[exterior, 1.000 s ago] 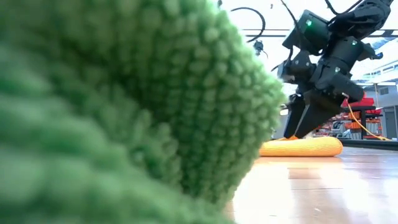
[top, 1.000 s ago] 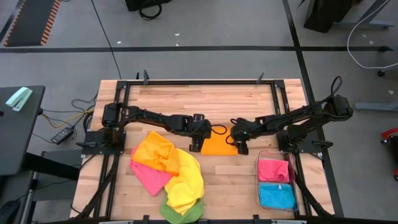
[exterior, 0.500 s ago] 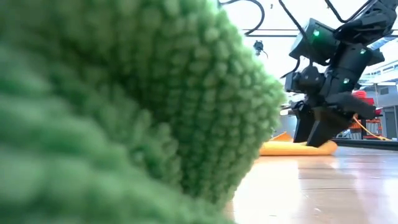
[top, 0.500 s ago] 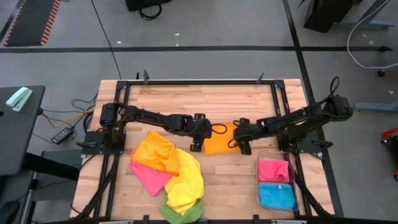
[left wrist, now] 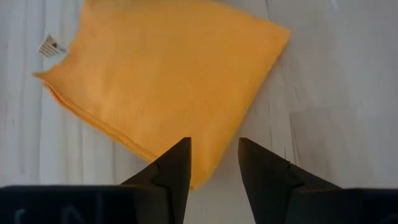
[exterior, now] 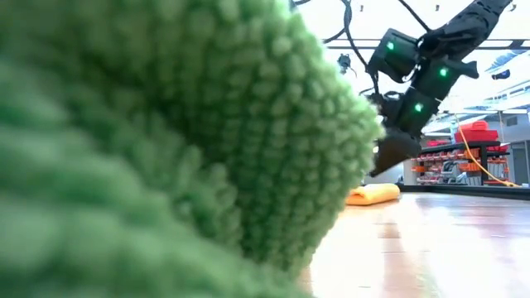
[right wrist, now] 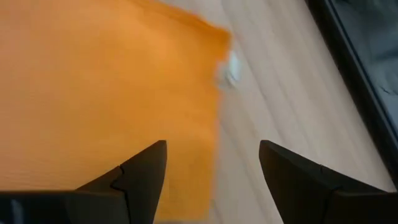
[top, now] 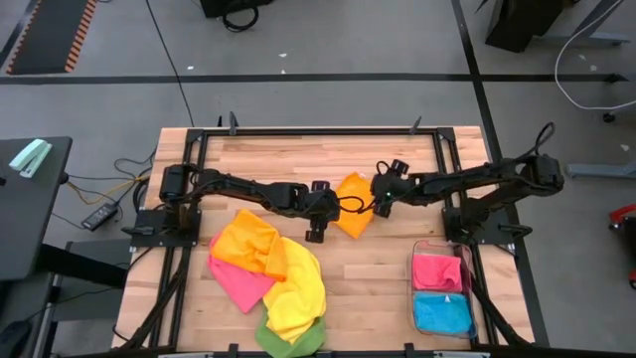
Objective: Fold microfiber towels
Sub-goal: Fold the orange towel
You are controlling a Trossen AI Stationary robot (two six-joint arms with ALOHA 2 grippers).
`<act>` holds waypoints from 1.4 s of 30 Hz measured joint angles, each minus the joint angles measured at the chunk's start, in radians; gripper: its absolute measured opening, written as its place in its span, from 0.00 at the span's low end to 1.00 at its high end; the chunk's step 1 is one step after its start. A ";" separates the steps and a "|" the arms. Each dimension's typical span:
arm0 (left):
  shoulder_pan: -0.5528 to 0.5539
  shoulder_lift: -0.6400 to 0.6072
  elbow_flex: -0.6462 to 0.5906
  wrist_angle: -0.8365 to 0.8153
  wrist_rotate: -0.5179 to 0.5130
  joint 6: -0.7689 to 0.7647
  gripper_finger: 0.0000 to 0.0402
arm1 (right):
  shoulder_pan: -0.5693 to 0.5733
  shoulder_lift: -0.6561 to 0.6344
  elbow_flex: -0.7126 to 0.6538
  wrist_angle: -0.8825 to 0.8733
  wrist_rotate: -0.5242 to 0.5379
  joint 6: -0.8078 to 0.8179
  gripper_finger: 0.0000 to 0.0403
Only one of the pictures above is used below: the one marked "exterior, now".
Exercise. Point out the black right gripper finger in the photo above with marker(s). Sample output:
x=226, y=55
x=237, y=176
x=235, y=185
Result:
x=395, y=153

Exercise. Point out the dark blue round object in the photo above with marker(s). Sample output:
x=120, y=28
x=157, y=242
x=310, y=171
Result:
x=502, y=74

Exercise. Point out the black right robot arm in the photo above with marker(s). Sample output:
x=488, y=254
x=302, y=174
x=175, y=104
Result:
x=463, y=29

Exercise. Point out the black overhead beam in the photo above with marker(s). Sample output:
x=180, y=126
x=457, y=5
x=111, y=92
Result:
x=497, y=47

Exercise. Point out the dark hanging camera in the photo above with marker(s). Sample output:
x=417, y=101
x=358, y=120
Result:
x=343, y=62

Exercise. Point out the orange microfiber towel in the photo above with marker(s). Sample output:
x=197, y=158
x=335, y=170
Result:
x=372, y=193

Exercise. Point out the green microfiber towel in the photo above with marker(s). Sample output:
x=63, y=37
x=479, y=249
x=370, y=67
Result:
x=165, y=145

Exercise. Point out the black shelf with red bins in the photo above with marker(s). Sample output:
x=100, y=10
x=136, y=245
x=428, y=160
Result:
x=455, y=147

